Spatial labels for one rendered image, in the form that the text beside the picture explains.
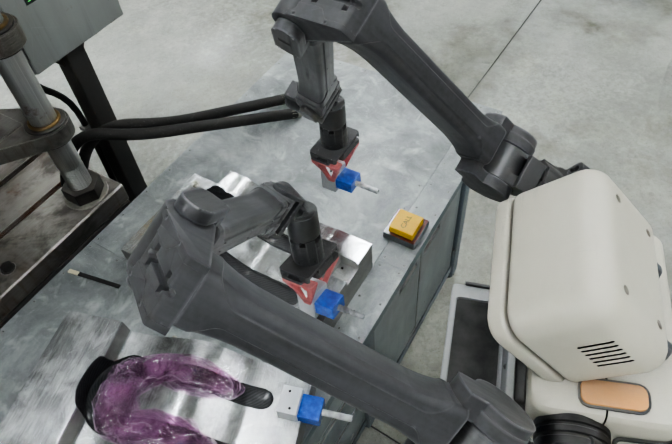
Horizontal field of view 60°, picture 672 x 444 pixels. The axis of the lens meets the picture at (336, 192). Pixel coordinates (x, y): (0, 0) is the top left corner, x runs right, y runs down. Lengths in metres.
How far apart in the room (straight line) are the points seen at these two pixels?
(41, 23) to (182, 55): 1.95
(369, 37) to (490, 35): 2.74
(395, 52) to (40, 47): 1.03
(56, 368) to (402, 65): 0.84
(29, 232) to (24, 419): 0.57
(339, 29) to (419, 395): 0.40
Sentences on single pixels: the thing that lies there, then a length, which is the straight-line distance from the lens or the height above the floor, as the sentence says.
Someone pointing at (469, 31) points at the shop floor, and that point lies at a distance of 3.45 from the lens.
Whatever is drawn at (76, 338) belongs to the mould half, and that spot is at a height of 0.91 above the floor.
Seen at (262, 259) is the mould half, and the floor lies 0.88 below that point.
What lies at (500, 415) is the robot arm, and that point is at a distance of 0.65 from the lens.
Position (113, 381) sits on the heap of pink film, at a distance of 1.19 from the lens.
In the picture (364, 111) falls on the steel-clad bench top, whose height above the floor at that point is 0.80.
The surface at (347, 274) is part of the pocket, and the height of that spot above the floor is 0.86.
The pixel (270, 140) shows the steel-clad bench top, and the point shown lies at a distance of 1.62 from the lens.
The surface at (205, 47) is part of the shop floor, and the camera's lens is 3.48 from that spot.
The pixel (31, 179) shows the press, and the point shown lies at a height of 0.79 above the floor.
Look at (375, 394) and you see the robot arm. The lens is 0.60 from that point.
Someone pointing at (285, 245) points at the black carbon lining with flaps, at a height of 0.88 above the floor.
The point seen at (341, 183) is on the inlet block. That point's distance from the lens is 1.29.
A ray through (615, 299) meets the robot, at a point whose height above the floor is 1.38.
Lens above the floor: 1.90
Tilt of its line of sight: 49 degrees down
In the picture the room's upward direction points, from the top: 5 degrees counter-clockwise
